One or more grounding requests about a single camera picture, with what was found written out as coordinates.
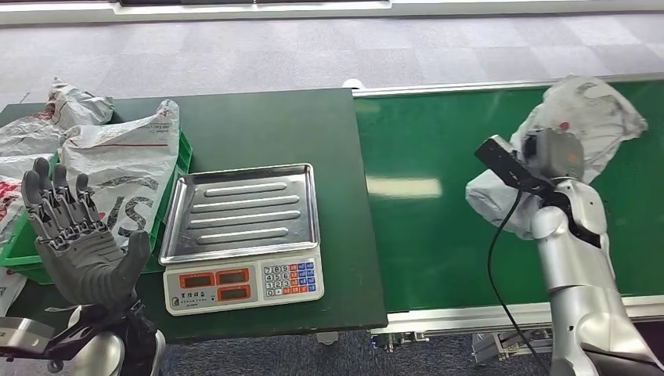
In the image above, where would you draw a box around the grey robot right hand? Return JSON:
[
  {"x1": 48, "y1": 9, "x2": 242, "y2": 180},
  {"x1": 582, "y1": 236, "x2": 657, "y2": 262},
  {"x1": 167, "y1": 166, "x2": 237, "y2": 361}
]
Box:
[{"x1": 522, "y1": 128, "x2": 586, "y2": 183}]

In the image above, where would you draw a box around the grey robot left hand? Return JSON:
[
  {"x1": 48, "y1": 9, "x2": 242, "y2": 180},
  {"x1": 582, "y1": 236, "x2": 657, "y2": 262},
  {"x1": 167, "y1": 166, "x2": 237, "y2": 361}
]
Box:
[{"x1": 20, "y1": 157, "x2": 152, "y2": 313}]

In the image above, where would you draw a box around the grey plastic mailer package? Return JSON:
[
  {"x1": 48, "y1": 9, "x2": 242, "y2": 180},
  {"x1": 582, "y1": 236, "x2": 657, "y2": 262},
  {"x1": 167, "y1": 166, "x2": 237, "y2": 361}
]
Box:
[{"x1": 465, "y1": 74, "x2": 649, "y2": 241}]

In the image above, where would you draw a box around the green plastic crate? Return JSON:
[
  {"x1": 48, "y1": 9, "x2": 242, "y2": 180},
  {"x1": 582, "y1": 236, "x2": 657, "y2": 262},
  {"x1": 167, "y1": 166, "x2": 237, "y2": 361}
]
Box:
[{"x1": 0, "y1": 129, "x2": 194, "y2": 286}]

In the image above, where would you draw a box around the white bag with QR code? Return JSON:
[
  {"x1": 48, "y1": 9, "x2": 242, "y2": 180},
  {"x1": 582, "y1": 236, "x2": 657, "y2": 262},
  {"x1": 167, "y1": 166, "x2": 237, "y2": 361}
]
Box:
[{"x1": 0, "y1": 267, "x2": 27, "y2": 317}]

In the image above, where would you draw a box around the white mailer bag red print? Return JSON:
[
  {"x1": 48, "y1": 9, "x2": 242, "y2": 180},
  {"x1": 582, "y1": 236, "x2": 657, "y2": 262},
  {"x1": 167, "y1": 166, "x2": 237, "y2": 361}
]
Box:
[{"x1": 0, "y1": 154, "x2": 38, "y2": 245}]

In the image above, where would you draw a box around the white mailer bag black print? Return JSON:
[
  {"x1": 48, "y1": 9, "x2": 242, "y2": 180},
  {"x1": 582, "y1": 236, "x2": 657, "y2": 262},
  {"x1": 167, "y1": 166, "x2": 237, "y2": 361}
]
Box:
[{"x1": 58, "y1": 99, "x2": 181, "y2": 251}]

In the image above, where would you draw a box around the flat grey-white mailer bag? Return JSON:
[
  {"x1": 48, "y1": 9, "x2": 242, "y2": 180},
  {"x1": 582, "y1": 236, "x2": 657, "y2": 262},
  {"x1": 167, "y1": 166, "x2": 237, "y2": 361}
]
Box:
[{"x1": 0, "y1": 114, "x2": 66, "y2": 157}]

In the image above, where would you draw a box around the crumpled white mailer bag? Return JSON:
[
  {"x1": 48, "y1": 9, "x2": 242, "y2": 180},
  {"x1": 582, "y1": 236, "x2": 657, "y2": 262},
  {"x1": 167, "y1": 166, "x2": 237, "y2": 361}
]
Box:
[{"x1": 47, "y1": 78, "x2": 115, "y2": 128}]

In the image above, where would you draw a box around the electronic scale with steel tray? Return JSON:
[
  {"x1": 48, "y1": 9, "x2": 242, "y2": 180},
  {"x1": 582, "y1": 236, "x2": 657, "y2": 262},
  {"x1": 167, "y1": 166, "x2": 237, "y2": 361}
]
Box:
[{"x1": 158, "y1": 163, "x2": 325, "y2": 316}]

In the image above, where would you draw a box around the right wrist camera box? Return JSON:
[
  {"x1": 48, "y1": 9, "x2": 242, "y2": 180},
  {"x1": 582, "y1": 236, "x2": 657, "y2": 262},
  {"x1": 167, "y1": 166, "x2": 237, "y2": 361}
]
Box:
[{"x1": 475, "y1": 135, "x2": 555, "y2": 196}]

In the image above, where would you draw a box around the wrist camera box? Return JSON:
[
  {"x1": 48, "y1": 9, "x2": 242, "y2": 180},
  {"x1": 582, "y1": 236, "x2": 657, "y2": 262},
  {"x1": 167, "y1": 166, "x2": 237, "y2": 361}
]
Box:
[
  {"x1": 0, "y1": 316, "x2": 56, "y2": 357},
  {"x1": 475, "y1": 135, "x2": 555, "y2": 196}
]

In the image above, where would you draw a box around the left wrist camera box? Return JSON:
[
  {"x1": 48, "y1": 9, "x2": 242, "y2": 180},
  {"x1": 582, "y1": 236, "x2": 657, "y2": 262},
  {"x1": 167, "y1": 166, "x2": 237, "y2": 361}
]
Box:
[{"x1": 0, "y1": 316, "x2": 56, "y2": 357}]

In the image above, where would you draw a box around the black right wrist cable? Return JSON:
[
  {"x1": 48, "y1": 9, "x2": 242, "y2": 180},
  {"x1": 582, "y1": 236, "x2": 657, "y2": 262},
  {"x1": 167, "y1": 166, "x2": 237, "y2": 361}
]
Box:
[{"x1": 486, "y1": 189, "x2": 552, "y2": 376}]

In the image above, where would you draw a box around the metal conveyor bracket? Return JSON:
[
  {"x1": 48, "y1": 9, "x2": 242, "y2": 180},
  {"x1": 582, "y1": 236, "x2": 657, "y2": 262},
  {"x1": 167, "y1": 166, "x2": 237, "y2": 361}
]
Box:
[{"x1": 370, "y1": 331, "x2": 431, "y2": 355}]

